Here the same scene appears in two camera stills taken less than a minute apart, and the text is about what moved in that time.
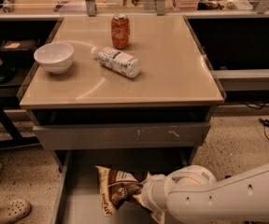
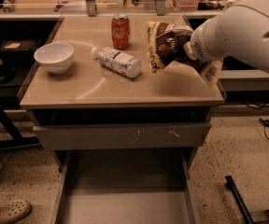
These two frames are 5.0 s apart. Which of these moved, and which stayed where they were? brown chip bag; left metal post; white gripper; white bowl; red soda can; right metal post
Moved: white gripper; brown chip bag
Stayed: right metal post; red soda can; left metal post; white bowl
